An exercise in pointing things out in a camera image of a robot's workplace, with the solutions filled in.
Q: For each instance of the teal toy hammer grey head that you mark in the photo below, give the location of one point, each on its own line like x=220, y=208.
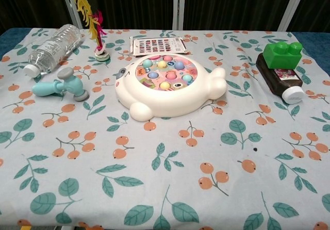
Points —
x=46, y=87

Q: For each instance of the white whack-a-mole toy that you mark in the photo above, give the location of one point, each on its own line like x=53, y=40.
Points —
x=180, y=103

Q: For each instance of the floral fruit print tablecloth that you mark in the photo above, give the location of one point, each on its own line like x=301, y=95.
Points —
x=165, y=163

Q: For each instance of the sticker sheet packet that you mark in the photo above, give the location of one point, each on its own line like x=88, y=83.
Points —
x=157, y=45

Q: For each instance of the yellow pink feather shuttlecock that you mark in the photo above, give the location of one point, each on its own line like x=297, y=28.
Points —
x=102, y=56

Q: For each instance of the dark curtain partition panel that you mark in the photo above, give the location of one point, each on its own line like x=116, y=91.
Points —
x=314, y=5
x=232, y=5
x=31, y=5
x=129, y=5

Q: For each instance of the brown bottle white cap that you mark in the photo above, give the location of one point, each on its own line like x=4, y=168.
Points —
x=286, y=84

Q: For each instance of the clear plastic water bottle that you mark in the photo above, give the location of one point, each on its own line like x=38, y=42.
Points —
x=54, y=49

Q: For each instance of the green toy building block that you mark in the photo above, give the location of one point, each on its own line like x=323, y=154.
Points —
x=282, y=56

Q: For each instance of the silver metal partition post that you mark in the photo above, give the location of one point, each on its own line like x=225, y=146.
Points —
x=71, y=10
x=288, y=5
x=179, y=5

